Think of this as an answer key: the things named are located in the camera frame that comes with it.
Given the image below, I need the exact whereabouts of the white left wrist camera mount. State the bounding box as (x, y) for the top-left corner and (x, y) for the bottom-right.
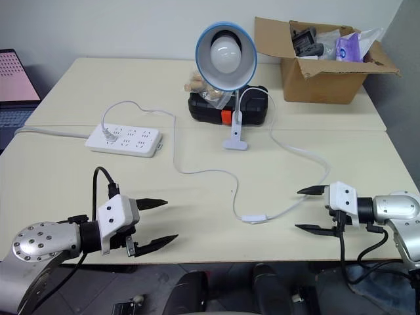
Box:
(96, 194), (140, 257)

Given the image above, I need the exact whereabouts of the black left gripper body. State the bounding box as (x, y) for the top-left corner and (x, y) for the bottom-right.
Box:
(108, 198), (141, 259)

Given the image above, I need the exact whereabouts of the laptop with pink screen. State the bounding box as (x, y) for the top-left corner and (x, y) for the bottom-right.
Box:
(0, 49), (42, 155)

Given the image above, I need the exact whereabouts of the black plastic tool case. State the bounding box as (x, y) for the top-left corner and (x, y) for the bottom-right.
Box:
(188, 85), (270, 127)

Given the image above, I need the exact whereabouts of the clear plastic bag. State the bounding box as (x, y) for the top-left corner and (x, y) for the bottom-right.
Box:
(356, 27), (385, 51)

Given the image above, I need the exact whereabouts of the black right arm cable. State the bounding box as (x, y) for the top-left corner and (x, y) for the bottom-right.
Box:
(339, 213), (420, 285)

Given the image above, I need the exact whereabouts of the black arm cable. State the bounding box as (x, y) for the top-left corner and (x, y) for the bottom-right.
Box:
(339, 213), (420, 285)
(31, 166), (121, 315)

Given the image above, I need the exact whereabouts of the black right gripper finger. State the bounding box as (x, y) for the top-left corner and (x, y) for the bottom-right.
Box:
(297, 184), (329, 196)
(294, 224), (339, 238)

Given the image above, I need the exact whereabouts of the white light bulb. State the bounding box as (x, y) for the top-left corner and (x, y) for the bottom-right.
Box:
(209, 38), (242, 75)

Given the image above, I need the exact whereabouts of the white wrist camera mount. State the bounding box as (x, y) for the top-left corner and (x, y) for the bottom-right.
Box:
(324, 181), (360, 229)
(96, 194), (140, 257)

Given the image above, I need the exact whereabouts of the white inline cord switch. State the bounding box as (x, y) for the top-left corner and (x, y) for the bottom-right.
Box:
(240, 213), (268, 225)

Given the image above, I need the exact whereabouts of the grey black device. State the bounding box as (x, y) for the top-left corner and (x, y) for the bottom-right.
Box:
(291, 27), (326, 58)

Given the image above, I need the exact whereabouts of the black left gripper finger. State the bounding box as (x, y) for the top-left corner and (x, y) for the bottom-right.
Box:
(133, 234), (179, 258)
(135, 198), (169, 211)

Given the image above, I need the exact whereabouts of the white lamp cord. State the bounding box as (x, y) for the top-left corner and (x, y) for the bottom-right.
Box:
(100, 85), (331, 226)

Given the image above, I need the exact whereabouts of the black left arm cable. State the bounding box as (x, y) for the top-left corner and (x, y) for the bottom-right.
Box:
(31, 166), (121, 315)

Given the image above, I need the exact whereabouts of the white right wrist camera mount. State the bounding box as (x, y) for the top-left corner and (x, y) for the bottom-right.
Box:
(324, 181), (360, 229)

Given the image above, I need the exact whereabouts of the brown cardboard box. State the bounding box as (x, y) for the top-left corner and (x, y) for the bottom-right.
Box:
(254, 16), (402, 105)

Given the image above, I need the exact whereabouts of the clear bag of wooden pieces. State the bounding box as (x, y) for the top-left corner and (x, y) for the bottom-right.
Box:
(183, 73), (231, 111)

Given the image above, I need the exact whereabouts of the white power strip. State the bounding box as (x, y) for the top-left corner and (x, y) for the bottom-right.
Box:
(84, 123), (164, 159)

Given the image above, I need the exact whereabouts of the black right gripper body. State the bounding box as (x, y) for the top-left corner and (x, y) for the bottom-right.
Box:
(324, 203), (354, 232)

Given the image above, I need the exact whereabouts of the dark blue rounded shape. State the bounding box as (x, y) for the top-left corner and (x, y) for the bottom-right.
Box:
(314, 261), (419, 315)

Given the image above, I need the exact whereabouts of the blue clip desk lamp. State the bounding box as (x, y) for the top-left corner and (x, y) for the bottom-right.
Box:
(195, 21), (259, 152)

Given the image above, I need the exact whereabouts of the purple tissue pack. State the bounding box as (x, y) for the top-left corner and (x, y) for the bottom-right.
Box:
(335, 31), (367, 63)

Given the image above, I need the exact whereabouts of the white power strip cable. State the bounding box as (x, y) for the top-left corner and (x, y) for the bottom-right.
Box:
(14, 126), (93, 139)

